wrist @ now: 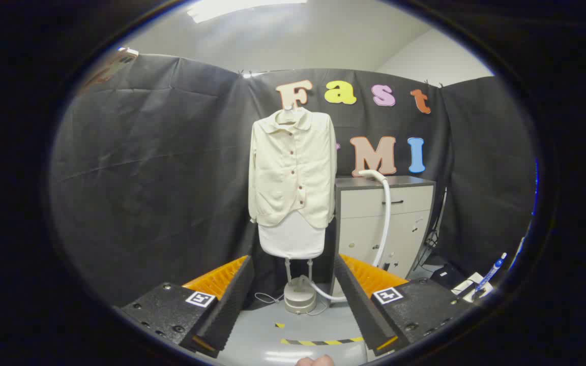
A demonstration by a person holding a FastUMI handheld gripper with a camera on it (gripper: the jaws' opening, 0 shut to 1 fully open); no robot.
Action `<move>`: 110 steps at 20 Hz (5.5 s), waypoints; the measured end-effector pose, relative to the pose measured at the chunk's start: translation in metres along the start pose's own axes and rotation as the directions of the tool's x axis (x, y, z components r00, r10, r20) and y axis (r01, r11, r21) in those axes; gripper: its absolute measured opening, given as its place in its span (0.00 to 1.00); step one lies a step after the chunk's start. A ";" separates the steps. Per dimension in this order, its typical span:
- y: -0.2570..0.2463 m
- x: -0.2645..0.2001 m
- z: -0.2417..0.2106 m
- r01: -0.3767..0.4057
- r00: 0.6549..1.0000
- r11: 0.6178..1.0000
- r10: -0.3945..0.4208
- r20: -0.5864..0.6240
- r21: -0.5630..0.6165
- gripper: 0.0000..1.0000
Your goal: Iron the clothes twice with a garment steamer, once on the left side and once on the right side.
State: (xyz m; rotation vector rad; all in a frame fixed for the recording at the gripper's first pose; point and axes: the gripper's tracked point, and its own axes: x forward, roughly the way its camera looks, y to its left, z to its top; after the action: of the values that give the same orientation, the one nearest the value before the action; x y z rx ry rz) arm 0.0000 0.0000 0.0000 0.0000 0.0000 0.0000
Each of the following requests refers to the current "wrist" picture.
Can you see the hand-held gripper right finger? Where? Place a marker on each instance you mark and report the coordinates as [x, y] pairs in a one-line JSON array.
[[356, 300]]

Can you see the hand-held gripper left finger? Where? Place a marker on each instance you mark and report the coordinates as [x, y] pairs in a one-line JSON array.
[[232, 300]]

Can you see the garment steamer base with poles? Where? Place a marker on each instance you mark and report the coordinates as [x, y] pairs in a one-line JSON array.
[[300, 300]]

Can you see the cream button shirt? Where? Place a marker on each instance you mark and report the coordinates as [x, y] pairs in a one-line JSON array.
[[283, 173]]

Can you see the white clothes hanger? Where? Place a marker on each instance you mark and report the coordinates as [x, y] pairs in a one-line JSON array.
[[288, 120]]

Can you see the yellow black floor tape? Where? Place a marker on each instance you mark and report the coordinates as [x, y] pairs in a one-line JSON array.
[[318, 342]]

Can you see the grey and white cabinet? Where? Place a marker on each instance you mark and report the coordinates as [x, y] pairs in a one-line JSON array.
[[364, 234]]

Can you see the white ironing form board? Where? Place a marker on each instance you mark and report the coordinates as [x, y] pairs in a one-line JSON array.
[[293, 239]]

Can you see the black box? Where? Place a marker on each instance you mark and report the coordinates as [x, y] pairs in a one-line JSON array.
[[445, 277]]

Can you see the white box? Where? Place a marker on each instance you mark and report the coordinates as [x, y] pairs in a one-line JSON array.
[[468, 285]]

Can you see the blue pen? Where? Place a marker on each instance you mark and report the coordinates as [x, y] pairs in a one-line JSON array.
[[494, 267]]

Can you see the ceiling light panel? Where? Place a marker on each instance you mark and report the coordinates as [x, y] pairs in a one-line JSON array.
[[232, 7]]

